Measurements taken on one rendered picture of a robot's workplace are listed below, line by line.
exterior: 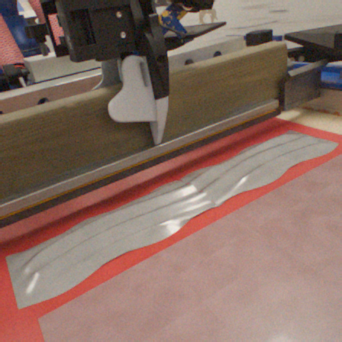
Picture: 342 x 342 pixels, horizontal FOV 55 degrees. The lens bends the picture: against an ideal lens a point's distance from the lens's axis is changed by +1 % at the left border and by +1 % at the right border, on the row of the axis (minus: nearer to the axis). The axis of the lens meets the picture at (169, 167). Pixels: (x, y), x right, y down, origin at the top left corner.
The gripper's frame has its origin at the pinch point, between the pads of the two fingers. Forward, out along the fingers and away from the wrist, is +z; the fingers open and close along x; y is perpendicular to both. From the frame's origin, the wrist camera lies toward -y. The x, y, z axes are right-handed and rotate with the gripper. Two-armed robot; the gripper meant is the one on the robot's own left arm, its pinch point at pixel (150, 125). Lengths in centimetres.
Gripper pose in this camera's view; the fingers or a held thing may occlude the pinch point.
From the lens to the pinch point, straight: 37.0
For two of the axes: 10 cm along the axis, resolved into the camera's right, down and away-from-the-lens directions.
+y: -8.4, 3.5, -4.1
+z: 1.5, 8.8, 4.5
